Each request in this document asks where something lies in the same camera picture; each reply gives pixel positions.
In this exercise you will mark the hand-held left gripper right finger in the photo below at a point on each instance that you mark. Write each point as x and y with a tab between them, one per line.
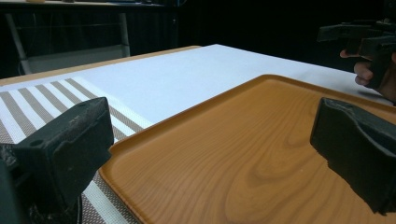
355	146

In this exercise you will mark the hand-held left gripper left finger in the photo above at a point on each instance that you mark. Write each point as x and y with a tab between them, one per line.
67	146

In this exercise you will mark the grey metal stand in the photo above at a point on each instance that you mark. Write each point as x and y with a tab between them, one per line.
74	56

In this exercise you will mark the wooden tray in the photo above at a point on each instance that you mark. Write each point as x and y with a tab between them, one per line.
236	155

